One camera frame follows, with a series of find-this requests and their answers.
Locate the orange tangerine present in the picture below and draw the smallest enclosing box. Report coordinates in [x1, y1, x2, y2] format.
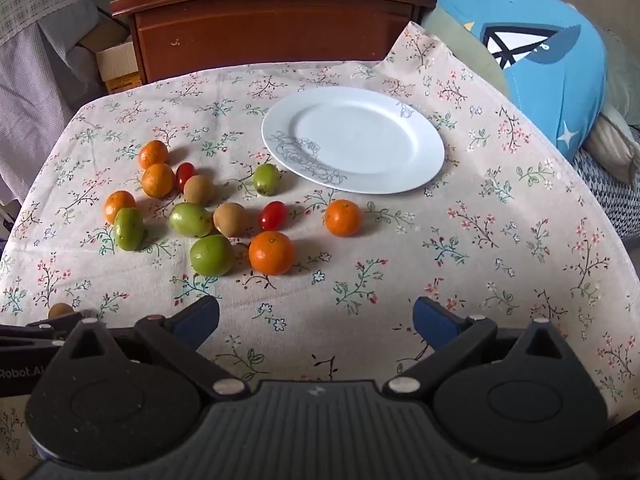
[324, 199, 363, 237]
[248, 231, 296, 276]
[141, 163, 176, 199]
[138, 140, 169, 170]
[104, 190, 137, 225]

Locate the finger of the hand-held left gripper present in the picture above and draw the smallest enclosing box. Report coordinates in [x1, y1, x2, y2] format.
[25, 312, 83, 334]
[0, 325, 68, 359]

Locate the white plate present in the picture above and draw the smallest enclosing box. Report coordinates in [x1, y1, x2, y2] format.
[261, 86, 446, 195]

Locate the grey plaid cloth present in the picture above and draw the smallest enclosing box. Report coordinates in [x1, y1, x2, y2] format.
[0, 0, 98, 48]

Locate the small cardboard box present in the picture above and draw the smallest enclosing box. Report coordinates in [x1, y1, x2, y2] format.
[77, 22, 141, 95]

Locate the grey houndstooth cloth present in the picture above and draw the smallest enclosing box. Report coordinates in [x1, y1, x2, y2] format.
[570, 147, 640, 243]

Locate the green jujube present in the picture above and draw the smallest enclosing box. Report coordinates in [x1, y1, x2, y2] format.
[169, 202, 214, 238]
[251, 163, 281, 197]
[113, 207, 146, 252]
[189, 234, 234, 277]

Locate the beige pillow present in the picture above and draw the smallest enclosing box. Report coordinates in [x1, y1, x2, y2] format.
[582, 110, 640, 186]

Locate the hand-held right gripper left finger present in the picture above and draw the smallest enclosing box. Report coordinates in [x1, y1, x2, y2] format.
[50, 295, 252, 402]

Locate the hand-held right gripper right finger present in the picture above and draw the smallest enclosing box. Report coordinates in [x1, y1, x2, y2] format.
[382, 296, 594, 397]

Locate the blue shark plush pillow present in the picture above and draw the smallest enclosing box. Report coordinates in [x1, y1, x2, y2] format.
[385, 0, 609, 163]

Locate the olive green cloth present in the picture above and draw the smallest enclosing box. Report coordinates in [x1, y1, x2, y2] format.
[422, 7, 509, 102]

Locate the brown wooden nightstand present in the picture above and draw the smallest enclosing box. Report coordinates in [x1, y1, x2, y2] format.
[109, 0, 438, 86]

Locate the red cherry tomato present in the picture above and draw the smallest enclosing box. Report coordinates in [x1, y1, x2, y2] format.
[259, 201, 287, 231]
[175, 162, 197, 192]

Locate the floral tablecloth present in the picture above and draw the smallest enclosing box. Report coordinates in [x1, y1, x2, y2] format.
[0, 21, 638, 466]

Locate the lilac checked cloth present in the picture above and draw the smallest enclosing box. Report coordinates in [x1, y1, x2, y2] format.
[0, 10, 110, 206]

